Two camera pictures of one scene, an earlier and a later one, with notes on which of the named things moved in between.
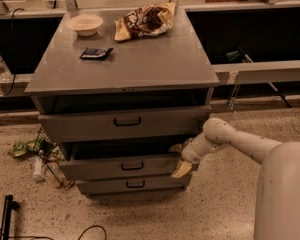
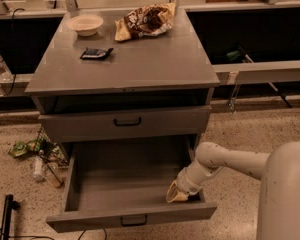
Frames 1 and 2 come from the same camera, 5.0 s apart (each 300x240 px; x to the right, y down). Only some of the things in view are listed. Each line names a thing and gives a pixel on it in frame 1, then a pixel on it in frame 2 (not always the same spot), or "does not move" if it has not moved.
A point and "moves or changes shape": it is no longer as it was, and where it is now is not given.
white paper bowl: x=85 y=25 does not move
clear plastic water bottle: x=1 y=67 does not move
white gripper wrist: x=189 y=153 → x=186 y=185
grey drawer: x=115 y=167 moves or changes shape
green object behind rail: x=232 y=55 does not move
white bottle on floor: x=38 y=173 does not move
